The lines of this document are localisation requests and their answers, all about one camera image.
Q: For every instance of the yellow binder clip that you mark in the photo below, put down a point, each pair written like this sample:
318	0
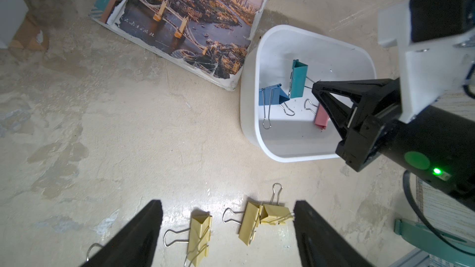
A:
249	223
200	232
273	213

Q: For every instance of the pink binder clip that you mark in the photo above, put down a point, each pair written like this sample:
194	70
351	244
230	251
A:
321	117

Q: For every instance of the English textbook with city photo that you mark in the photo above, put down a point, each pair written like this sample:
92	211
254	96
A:
210	38

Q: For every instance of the blue binder clip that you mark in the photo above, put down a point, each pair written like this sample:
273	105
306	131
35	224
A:
273	95

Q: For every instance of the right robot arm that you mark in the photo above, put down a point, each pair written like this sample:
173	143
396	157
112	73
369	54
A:
437	146

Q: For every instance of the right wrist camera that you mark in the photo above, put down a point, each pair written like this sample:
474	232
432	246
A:
436	48

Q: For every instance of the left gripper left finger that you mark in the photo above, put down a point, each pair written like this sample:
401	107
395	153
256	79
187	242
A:
135	244

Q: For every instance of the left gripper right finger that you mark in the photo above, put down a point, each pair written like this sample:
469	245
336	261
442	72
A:
319	244

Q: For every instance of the white upright book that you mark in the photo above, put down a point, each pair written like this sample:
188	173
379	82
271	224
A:
12	15

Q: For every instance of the white plastic storage box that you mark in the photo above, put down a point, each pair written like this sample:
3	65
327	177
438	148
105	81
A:
296	138

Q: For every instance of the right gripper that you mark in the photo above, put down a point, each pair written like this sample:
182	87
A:
365	113

